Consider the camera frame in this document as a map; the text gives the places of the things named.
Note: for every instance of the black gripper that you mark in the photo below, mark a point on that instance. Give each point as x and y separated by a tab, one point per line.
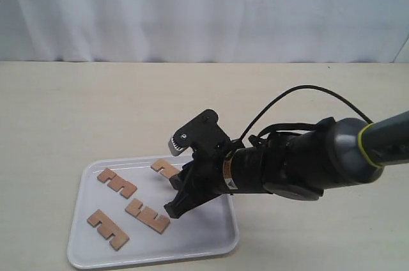
286	159

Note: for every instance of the notched wooden piece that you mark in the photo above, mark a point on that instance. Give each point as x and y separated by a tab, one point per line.
164	168
147	216
108	229
118	184

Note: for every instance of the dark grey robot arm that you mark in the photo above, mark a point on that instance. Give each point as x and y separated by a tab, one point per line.
359	151

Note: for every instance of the white plastic tray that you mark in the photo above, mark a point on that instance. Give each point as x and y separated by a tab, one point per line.
119	218

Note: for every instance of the white backdrop curtain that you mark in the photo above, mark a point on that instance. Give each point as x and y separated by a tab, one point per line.
251	31

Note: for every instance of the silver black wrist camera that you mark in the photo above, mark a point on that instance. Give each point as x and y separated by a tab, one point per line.
202	134

